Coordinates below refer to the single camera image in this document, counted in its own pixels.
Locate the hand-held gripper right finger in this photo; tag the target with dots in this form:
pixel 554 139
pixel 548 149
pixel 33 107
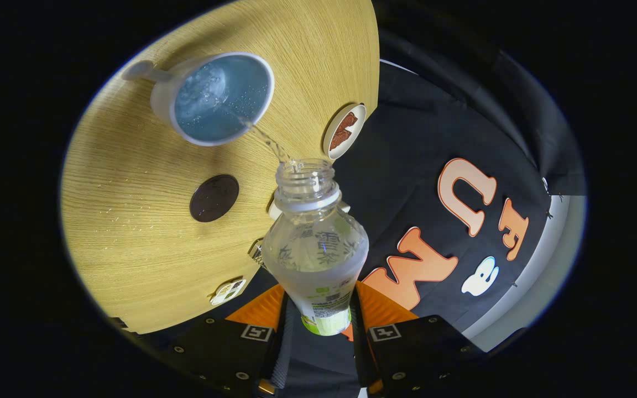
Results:
pixel 423 348

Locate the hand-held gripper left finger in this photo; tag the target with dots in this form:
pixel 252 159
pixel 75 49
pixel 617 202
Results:
pixel 219 348

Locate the clear plastic juice bottle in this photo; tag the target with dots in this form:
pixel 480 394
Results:
pixel 316 249

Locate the round dark brown coaster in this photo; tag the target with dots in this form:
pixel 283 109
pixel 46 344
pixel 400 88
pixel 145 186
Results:
pixel 213 198

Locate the white cup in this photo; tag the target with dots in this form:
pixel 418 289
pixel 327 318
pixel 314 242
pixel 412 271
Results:
pixel 163 102

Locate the white divided bean dish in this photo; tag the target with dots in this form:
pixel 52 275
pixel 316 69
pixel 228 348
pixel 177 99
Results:
pixel 227 293

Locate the wooden table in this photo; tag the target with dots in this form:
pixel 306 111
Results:
pixel 141 249

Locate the white toaster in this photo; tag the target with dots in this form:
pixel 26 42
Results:
pixel 274 211

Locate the red meat piece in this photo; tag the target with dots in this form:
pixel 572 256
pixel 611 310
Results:
pixel 350 121
pixel 340 139

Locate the round white plate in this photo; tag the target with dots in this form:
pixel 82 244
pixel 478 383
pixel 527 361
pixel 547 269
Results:
pixel 329 141

